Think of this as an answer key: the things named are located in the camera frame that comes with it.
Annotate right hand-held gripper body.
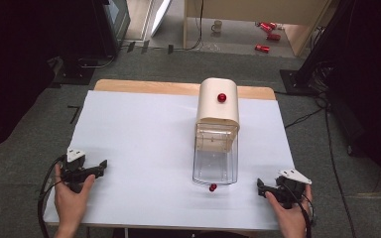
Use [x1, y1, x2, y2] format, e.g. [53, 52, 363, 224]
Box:
[271, 169, 313, 210]

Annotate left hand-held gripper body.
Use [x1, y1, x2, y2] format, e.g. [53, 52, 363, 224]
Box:
[61, 148, 95, 194]

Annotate clear plastic container red knob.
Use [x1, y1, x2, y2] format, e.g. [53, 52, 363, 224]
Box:
[191, 121, 240, 193]

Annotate cream lid with red knob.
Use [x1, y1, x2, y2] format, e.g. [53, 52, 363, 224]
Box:
[195, 77, 241, 132]

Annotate person's right hand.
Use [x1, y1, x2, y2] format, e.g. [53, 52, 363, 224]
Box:
[265, 183, 314, 238]

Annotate person's left hand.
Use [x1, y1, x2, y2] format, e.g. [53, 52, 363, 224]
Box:
[53, 163, 96, 228]

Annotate white table cover sheet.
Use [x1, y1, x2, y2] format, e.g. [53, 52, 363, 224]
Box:
[43, 90, 296, 231]

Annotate wooden table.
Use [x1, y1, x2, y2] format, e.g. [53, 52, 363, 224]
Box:
[93, 78, 277, 238]

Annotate black stand base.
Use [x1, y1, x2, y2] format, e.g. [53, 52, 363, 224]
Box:
[53, 56, 95, 86]

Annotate dark curtain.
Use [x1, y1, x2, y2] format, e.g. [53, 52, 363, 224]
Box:
[0, 0, 95, 158]
[326, 0, 381, 199]

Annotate black metal stand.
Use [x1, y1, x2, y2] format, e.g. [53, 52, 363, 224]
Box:
[279, 0, 356, 97]

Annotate black monitor cabinet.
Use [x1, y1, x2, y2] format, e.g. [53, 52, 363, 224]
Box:
[90, 0, 132, 58]

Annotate white leaning board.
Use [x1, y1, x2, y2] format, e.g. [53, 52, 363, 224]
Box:
[150, 0, 174, 38]

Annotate beige mug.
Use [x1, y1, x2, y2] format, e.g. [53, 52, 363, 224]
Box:
[210, 20, 223, 34]

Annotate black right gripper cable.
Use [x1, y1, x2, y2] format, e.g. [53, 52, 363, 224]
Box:
[281, 181, 316, 238]

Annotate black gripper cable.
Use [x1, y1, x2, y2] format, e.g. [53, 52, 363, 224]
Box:
[281, 181, 316, 238]
[37, 154, 67, 238]

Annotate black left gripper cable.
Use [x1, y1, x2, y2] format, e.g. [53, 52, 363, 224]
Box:
[37, 154, 67, 238]

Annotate long black floor cable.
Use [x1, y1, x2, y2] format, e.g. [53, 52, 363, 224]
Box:
[316, 93, 358, 238]

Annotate black hanging cable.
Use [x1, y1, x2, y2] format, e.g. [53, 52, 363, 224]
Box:
[185, 0, 204, 52]

